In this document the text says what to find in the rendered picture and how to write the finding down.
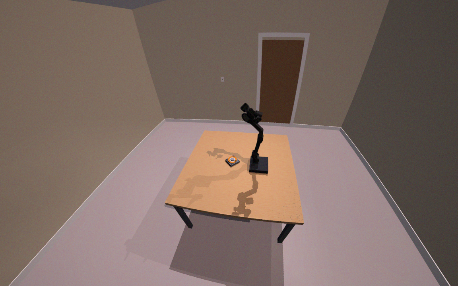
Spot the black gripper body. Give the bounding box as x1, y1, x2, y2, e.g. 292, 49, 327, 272
241, 103, 262, 124

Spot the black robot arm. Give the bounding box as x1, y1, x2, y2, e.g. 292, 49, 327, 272
242, 110, 264, 163

